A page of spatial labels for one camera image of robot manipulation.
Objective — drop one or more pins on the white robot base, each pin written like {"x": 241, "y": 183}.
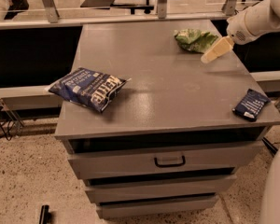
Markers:
{"x": 270, "y": 206}

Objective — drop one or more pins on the grey metal rail frame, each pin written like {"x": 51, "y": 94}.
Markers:
{"x": 59, "y": 13}

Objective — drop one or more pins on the black object on floor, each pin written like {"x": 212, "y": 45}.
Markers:
{"x": 45, "y": 215}

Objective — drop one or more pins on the middle grey drawer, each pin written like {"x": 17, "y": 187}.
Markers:
{"x": 159, "y": 189}

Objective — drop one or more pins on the grey drawer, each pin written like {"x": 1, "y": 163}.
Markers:
{"x": 159, "y": 189}
{"x": 141, "y": 161}
{"x": 156, "y": 207}

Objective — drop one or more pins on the grey drawer cabinet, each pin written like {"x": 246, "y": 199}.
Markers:
{"x": 171, "y": 99}

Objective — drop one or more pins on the top grey drawer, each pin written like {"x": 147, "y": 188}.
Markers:
{"x": 141, "y": 161}

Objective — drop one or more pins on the blue kettle chip bag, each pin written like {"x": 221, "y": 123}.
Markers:
{"x": 88, "y": 88}

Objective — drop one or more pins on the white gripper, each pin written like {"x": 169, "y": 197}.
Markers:
{"x": 238, "y": 29}

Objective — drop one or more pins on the black drawer handle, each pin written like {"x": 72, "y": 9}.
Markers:
{"x": 170, "y": 162}

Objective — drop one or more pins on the bottom grey drawer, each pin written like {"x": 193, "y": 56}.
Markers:
{"x": 156, "y": 207}

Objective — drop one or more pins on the green jalapeno chip bag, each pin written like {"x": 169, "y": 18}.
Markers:
{"x": 195, "y": 40}

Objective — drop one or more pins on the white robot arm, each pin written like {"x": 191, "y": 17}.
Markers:
{"x": 272, "y": 18}

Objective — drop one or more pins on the blue rxbar blueberry bar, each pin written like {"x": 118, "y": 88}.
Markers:
{"x": 251, "y": 105}

